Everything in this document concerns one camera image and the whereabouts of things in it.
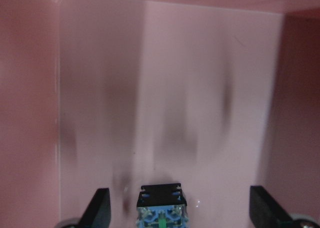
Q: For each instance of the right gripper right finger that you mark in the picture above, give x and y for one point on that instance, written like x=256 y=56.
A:
x=265 y=211

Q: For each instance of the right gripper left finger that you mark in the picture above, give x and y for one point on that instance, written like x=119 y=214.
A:
x=98 y=212

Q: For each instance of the pink plastic bin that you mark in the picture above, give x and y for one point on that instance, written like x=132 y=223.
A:
x=217 y=95

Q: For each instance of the yellow push button switch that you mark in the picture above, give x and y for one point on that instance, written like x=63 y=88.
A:
x=162 y=206

